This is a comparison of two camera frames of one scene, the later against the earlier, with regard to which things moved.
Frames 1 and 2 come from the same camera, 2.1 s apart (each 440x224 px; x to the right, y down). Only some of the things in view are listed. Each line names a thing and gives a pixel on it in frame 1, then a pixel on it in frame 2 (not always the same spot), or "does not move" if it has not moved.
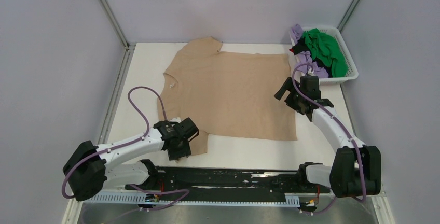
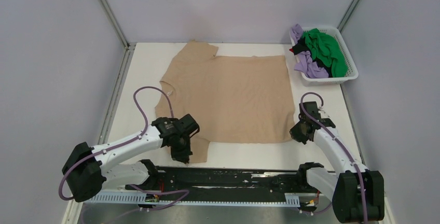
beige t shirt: x=245 y=95 does not move
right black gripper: x=287 y=85 -> x=295 y=135
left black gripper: x=186 y=151 does not move
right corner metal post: x=355 y=2 does not move
